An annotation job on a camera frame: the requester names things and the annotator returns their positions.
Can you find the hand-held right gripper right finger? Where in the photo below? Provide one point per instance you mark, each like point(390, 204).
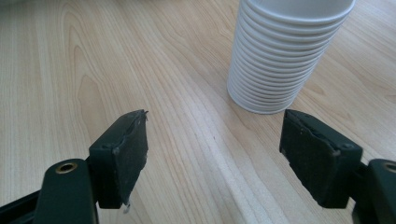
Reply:
point(320, 161)

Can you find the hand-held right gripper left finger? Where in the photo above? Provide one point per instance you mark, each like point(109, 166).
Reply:
point(120, 161)

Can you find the stack of white paper cups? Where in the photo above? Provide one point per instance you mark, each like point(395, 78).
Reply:
point(277, 62)

